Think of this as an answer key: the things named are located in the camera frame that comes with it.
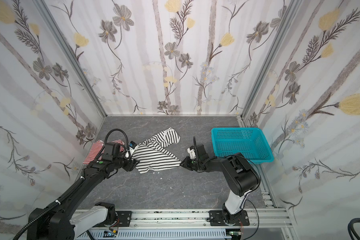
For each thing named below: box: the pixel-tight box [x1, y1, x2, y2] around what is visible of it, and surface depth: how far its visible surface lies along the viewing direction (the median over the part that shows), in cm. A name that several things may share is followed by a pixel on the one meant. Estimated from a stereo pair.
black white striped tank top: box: [132, 127, 182, 174], surface depth 97 cm
